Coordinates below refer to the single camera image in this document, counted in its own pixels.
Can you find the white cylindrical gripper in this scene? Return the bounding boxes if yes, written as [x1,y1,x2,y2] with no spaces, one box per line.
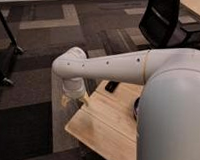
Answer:
[61,77,89,106]

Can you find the dark blue patterned bowl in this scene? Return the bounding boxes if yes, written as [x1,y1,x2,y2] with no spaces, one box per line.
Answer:
[133,97,140,121]

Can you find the black office chair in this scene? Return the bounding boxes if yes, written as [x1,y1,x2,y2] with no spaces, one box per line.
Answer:
[139,0,200,48]

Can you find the small black rectangular device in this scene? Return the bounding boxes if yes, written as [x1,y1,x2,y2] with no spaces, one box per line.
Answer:
[105,81,118,93]

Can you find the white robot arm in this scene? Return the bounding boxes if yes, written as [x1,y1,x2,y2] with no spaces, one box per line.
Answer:
[52,46,200,160]

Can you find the black metal stand legs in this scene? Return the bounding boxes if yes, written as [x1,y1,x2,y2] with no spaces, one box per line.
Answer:
[0,4,28,88]

